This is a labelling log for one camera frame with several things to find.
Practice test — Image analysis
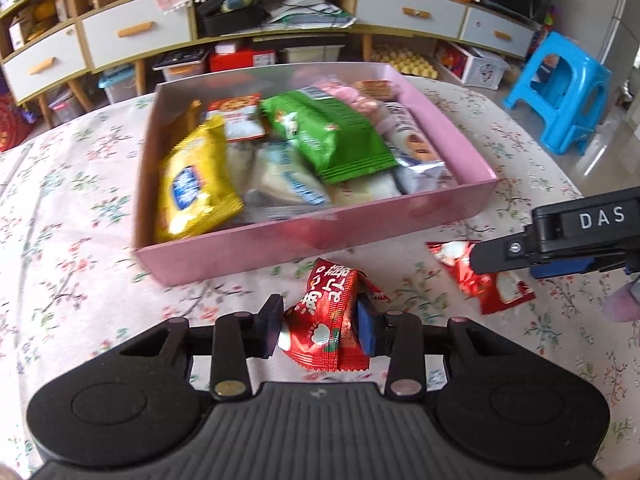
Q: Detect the white blue bread packet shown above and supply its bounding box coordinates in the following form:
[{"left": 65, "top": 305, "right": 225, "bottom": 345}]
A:
[{"left": 249, "top": 144, "right": 332, "bottom": 209}]

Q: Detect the yellow snack packet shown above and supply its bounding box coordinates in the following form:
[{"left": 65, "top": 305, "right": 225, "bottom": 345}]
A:
[{"left": 154, "top": 114, "right": 246, "bottom": 244}]

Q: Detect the round red bag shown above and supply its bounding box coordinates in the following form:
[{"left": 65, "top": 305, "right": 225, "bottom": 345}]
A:
[{"left": 0, "top": 94, "right": 34, "bottom": 154}]

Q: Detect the black-lidded clear bin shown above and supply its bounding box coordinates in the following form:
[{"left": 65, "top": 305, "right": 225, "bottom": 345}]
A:
[{"left": 151, "top": 48, "right": 212, "bottom": 84}]

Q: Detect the brown square cake packet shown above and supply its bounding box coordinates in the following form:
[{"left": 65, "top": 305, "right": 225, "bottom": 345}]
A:
[{"left": 352, "top": 78, "right": 402, "bottom": 104}]

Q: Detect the red snack packet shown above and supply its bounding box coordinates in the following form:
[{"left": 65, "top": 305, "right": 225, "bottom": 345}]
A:
[
  {"left": 279, "top": 257, "right": 391, "bottom": 372},
  {"left": 424, "top": 240, "right": 537, "bottom": 316}
]

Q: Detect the green snack packet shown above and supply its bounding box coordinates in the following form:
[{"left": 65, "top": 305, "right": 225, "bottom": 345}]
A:
[{"left": 259, "top": 88, "right": 399, "bottom": 187}]

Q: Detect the pink-lidded clear bin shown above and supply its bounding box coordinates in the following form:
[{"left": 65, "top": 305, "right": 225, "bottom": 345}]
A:
[{"left": 46, "top": 86, "right": 84, "bottom": 127}]

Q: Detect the yellow egg tray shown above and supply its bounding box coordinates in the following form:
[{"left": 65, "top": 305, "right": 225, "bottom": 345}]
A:
[{"left": 371, "top": 44, "right": 439, "bottom": 81}]

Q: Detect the red white pizza-print packet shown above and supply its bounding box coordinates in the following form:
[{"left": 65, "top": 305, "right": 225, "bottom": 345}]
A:
[{"left": 204, "top": 93, "right": 269, "bottom": 143}]

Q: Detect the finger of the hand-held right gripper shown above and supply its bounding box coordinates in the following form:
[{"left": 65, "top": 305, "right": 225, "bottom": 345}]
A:
[
  {"left": 530, "top": 258, "right": 627, "bottom": 281},
  {"left": 470, "top": 232, "right": 537, "bottom": 276}
]

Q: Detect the clear storage bin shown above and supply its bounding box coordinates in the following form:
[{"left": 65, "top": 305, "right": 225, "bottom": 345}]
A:
[{"left": 276, "top": 42, "right": 349, "bottom": 66}]

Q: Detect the white cabinet drawer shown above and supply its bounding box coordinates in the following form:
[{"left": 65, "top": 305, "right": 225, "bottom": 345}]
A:
[
  {"left": 80, "top": 0, "right": 194, "bottom": 72},
  {"left": 458, "top": 7, "right": 539, "bottom": 59},
  {"left": 2, "top": 23, "right": 89, "bottom": 104},
  {"left": 354, "top": 0, "right": 469, "bottom": 42}
]

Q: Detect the pink floral snack packet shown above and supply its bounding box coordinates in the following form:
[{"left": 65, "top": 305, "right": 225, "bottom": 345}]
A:
[{"left": 314, "top": 77, "right": 382, "bottom": 117}]

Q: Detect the blue-lidded clear bin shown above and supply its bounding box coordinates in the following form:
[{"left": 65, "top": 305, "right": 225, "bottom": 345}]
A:
[{"left": 97, "top": 66, "right": 139, "bottom": 107}]

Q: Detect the pink cardboard box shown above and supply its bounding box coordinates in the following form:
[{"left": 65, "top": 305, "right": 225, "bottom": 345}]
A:
[{"left": 132, "top": 60, "right": 500, "bottom": 285}]

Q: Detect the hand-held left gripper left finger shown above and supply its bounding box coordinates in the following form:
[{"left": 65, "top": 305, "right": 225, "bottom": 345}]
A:
[{"left": 112, "top": 294, "right": 285, "bottom": 402}]

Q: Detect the pale yellow bread packet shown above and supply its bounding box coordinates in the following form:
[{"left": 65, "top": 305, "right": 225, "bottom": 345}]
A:
[{"left": 327, "top": 170, "right": 404, "bottom": 207}]

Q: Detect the blue plastic stool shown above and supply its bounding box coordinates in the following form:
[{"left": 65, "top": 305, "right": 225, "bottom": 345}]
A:
[{"left": 502, "top": 30, "right": 614, "bottom": 157}]

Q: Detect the person's right hand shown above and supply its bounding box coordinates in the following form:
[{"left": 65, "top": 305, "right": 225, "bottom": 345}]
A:
[{"left": 606, "top": 280, "right": 640, "bottom": 324}]

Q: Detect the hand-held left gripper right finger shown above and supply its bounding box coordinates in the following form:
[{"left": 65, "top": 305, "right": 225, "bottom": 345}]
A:
[{"left": 354, "top": 297, "right": 521, "bottom": 402}]

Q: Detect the red cardboard box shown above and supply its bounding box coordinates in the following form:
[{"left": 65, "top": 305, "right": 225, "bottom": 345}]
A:
[{"left": 208, "top": 48, "right": 278, "bottom": 73}]

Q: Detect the pile of papers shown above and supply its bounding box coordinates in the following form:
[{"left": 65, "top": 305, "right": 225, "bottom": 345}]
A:
[{"left": 264, "top": 0, "right": 359, "bottom": 32}]

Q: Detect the silver cookie packet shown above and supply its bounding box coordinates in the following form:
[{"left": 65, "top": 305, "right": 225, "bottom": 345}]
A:
[{"left": 377, "top": 102, "right": 447, "bottom": 182}]

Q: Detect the black storage box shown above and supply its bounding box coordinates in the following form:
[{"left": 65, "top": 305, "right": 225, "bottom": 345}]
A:
[{"left": 194, "top": 0, "right": 269, "bottom": 38}]

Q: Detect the small silver packet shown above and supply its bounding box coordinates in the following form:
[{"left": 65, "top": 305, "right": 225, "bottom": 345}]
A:
[{"left": 395, "top": 167, "right": 457, "bottom": 196}]

